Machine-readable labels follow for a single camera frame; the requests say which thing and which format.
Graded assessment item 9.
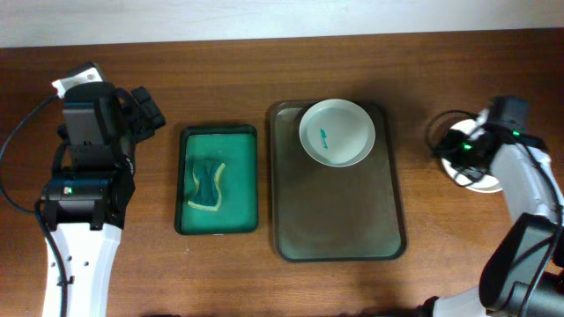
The green plastic tray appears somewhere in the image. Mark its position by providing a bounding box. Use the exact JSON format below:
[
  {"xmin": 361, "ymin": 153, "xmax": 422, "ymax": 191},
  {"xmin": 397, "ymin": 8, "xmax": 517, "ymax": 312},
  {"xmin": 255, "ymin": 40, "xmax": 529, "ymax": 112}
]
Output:
[{"xmin": 174, "ymin": 124, "xmax": 259, "ymax": 235}]

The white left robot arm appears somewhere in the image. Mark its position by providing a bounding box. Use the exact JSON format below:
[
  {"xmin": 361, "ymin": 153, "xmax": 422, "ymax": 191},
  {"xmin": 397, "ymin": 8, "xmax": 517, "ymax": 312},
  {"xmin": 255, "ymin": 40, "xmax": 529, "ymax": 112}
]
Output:
[{"xmin": 34, "ymin": 62, "xmax": 166, "ymax": 316}]

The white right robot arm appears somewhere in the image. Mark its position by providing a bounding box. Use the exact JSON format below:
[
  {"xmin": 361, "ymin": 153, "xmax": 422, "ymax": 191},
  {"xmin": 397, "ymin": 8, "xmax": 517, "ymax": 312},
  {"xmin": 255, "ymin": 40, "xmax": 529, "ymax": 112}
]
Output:
[{"xmin": 415, "ymin": 96, "xmax": 563, "ymax": 317}]

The green yellow sponge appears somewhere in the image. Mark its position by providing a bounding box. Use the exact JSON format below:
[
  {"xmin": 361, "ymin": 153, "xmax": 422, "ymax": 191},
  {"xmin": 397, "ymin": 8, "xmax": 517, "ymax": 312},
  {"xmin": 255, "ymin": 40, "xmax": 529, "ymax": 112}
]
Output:
[{"xmin": 187, "ymin": 159, "xmax": 226, "ymax": 211}]

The brown serving tray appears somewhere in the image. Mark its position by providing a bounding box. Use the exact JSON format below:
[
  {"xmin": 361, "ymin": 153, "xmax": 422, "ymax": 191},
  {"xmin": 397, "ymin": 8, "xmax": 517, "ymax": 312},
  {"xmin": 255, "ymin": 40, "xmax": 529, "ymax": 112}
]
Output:
[{"xmin": 270, "ymin": 100, "xmax": 407, "ymax": 262}]

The white plate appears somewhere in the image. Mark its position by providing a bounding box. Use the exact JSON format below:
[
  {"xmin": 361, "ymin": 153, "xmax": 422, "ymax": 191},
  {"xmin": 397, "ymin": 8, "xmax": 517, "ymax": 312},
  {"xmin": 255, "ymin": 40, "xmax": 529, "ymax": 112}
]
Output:
[
  {"xmin": 441, "ymin": 119, "xmax": 476, "ymax": 181},
  {"xmin": 455, "ymin": 174, "xmax": 502, "ymax": 194}
]

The grey plate with stain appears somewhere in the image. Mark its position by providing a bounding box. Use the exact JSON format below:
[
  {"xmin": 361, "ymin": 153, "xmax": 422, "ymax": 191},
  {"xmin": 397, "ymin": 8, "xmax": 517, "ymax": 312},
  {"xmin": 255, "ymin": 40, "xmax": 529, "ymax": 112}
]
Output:
[{"xmin": 298, "ymin": 99, "xmax": 376, "ymax": 167}]

